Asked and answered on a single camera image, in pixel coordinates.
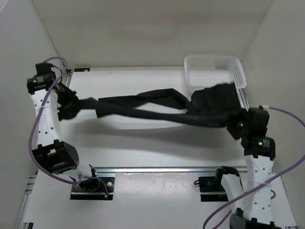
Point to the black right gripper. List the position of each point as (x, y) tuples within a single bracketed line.
[(241, 116)]

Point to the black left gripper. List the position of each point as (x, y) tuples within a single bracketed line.
[(69, 92)]

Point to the black trousers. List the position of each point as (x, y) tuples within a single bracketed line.
[(211, 107)]

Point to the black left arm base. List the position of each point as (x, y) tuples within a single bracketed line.
[(93, 189)]

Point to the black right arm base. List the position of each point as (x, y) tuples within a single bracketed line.
[(210, 190)]

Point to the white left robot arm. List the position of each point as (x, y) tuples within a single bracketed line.
[(52, 154)]

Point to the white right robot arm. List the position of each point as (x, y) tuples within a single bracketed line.
[(251, 208)]

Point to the white perforated plastic basket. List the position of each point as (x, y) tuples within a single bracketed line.
[(202, 71)]

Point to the white front cover board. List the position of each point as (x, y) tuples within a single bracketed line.
[(140, 201)]

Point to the black corner bracket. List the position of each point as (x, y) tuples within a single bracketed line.
[(81, 69)]

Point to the aluminium front rail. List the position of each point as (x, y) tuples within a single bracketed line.
[(156, 169)]

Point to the aluminium left side rail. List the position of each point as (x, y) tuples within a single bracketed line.
[(39, 195)]

